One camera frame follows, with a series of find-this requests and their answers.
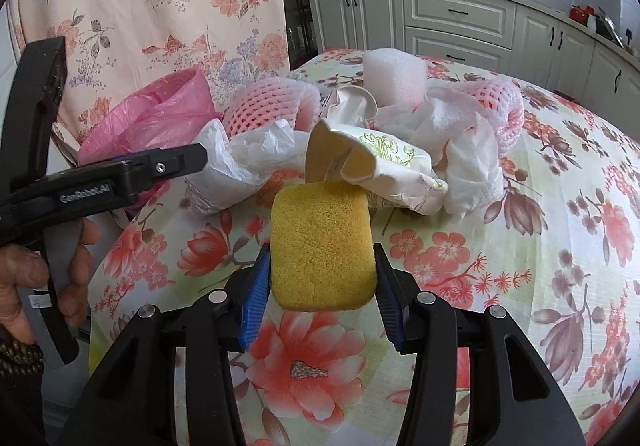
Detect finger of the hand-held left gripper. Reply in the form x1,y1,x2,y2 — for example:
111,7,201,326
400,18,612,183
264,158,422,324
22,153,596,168
131,144,209,187

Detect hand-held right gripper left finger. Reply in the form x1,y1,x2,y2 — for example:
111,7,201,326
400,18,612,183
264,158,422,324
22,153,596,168
52,242,273,446

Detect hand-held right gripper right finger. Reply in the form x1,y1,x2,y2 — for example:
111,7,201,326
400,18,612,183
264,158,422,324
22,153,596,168
372,242,588,446

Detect pink-lined trash bin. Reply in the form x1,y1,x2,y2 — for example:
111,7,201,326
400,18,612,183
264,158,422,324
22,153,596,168
76,68,222,219

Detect white plastic bag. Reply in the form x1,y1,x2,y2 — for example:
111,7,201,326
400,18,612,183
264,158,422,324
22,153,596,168
184,118,312,217

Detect yellow sponge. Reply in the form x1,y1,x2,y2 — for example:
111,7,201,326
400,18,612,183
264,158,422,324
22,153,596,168
270,183,377,313

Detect pink foam fruit net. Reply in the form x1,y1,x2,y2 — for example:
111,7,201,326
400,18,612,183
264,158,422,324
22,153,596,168
450,80,525,163
222,78,322,139

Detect crushed paper cup green print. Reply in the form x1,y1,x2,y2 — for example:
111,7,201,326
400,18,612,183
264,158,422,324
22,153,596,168
306,120,448,217

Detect white paper napkin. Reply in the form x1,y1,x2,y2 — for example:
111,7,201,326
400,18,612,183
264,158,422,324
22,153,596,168
440,117,504,217

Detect translucent plastic bag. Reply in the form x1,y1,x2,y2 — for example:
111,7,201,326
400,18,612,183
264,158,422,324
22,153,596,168
374,88,478,147

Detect white paper cup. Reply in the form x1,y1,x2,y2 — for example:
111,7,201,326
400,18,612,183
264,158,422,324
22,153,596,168
320,86,382,127

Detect white foam sleeve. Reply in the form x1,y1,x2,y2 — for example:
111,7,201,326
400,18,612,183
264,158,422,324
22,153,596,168
362,50,429,109

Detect person's left hand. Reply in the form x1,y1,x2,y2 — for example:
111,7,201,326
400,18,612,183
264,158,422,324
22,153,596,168
0,217,102,347

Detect floral tablecloth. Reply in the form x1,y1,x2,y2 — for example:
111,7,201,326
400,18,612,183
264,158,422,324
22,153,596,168
87,48,640,446

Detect floral curtain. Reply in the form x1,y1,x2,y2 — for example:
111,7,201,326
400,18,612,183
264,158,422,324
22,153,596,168
9,0,292,169

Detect white base kitchen cabinets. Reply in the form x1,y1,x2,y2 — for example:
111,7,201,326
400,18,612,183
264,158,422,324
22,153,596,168
302,0,640,167

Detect dark bead bracelet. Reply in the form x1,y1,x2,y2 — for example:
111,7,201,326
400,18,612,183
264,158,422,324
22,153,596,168
0,338,45,369

